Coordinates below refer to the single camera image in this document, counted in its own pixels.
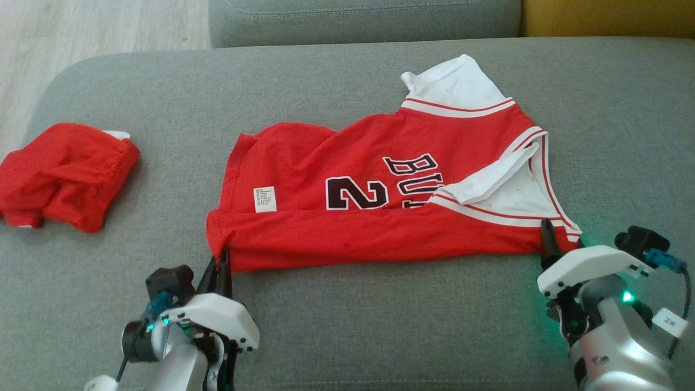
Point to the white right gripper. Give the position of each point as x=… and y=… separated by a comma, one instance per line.
x=592, y=263

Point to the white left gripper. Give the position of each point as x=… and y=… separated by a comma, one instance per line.
x=217, y=317

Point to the red white basketball jersey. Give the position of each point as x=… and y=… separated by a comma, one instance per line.
x=380, y=228

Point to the red shorts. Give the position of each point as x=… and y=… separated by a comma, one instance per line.
x=65, y=174

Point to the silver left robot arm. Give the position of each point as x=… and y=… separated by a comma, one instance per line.
x=179, y=358

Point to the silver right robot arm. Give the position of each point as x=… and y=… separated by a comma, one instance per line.
x=619, y=353

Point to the grey fabric sofa chaise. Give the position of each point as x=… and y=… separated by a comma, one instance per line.
x=380, y=326

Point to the large yellow sofa back cushion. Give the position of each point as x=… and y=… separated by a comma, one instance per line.
x=608, y=16

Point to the wide grey sofa seat cushion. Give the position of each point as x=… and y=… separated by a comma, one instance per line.
x=364, y=21

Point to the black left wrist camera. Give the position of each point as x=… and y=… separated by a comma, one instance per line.
x=169, y=282

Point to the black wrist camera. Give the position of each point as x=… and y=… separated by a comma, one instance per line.
x=169, y=282
x=640, y=240

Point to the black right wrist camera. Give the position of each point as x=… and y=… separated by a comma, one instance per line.
x=640, y=240

